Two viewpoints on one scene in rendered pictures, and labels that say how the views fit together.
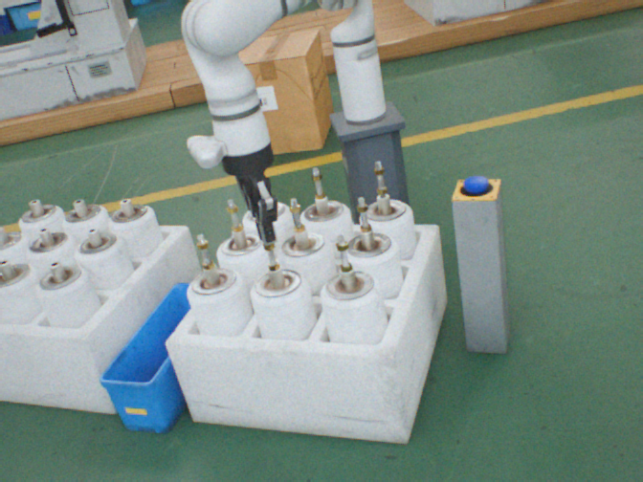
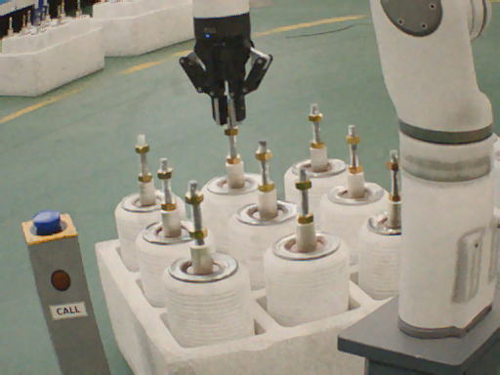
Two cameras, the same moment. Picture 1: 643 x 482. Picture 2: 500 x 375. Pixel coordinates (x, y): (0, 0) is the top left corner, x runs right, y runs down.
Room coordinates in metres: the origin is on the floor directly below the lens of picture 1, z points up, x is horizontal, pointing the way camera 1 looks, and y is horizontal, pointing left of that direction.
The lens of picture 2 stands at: (1.90, -0.73, 0.67)
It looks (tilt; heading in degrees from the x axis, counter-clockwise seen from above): 19 degrees down; 138
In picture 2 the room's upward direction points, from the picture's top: 5 degrees counter-clockwise
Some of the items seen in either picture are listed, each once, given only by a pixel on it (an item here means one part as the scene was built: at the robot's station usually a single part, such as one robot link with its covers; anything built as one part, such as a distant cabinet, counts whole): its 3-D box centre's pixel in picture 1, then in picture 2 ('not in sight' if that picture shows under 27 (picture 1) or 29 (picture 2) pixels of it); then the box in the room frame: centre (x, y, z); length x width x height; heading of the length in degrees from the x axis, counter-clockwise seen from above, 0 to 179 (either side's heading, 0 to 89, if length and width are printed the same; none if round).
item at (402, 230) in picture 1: (391, 253); (213, 337); (1.14, -0.12, 0.16); 0.10 x 0.10 x 0.18
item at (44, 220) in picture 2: (476, 186); (47, 223); (1.04, -0.26, 0.32); 0.04 x 0.04 x 0.02
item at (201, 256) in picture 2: (384, 205); (201, 258); (1.14, -0.12, 0.26); 0.02 x 0.02 x 0.03
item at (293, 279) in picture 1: (277, 283); (235, 185); (0.98, 0.08, 0.25); 0.08 x 0.08 x 0.01
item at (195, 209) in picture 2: (380, 182); (196, 217); (1.14, -0.12, 0.31); 0.01 x 0.01 x 0.08; 56
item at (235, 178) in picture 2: (277, 276); (235, 175); (0.98, 0.08, 0.26); 0.02 x 0.02 x 0.03
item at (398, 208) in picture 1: (385, 210); (202, 269); (1.14, -0.12, 0.25); 0.08 x 0.08 x 0.01
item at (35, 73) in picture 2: not in sight; (43, 62); (-1.19, 0.99, 0.09); 0.39 x 0.39 x 0.18; 9
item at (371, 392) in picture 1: (320, 319); (276, 327); (1.08, 0.03, 0.09); 0.39 x 0.39 x 0.18; 66
